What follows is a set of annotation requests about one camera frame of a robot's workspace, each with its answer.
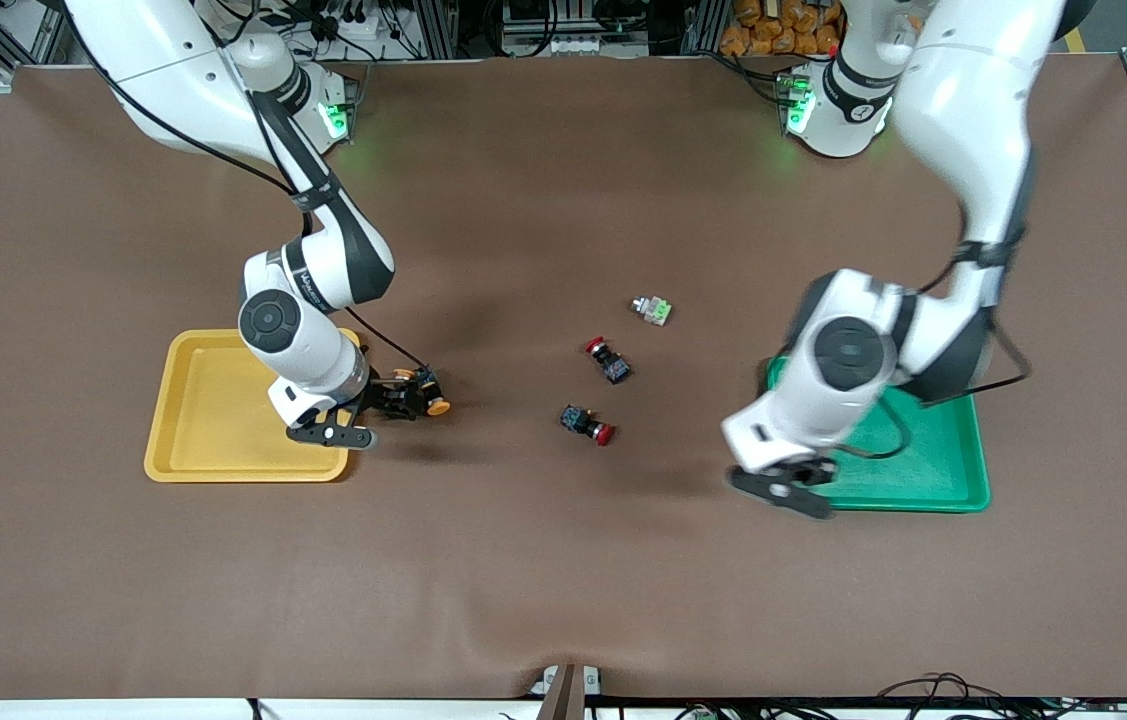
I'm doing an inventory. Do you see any green plastic tray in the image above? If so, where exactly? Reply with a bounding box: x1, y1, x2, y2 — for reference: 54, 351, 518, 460
763, 355, 992, 513

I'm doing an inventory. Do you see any brown table mat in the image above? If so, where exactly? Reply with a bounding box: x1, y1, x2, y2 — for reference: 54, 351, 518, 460
0, 55, 1127, 701

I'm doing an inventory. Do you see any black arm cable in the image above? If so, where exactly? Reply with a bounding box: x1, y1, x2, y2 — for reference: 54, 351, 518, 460
828, 225, 1034, 463
63, 0, 432, 373

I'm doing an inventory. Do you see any aluminium frame post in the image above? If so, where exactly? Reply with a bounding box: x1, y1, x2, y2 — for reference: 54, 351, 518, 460
411, 0, 460, 59
683, 0, 734, 56

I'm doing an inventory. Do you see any brown camera pole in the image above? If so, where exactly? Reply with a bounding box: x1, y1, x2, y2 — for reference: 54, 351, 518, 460
537, 664, 590, 720

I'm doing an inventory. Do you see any grey table clamp bracket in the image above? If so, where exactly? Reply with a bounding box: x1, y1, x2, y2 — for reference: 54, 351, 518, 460
530, 664, 602, 697

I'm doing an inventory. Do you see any red push button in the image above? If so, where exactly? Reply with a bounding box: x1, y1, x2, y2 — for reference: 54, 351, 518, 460
584, 337, 632, 385
560, 404, 613, 446

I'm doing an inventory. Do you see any yellow plastic tray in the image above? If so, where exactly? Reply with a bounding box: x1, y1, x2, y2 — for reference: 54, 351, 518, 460
144, 328, 361, 483

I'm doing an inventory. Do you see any orange packaged goods pile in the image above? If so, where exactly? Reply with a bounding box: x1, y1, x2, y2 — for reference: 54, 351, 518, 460
720, 0, 842, 58

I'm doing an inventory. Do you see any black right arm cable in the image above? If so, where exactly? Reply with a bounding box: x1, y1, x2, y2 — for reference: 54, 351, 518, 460
63, 0, 432, 373

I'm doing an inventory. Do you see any black cable bundle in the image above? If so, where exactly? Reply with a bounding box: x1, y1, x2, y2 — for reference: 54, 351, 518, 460
873, 672, 1127, 720

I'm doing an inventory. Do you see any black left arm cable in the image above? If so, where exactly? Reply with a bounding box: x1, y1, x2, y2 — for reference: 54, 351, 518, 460
828, 225, 1034, 463

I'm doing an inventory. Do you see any white power strip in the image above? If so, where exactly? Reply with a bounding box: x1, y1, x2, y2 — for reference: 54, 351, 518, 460
308, 0, 399, 47

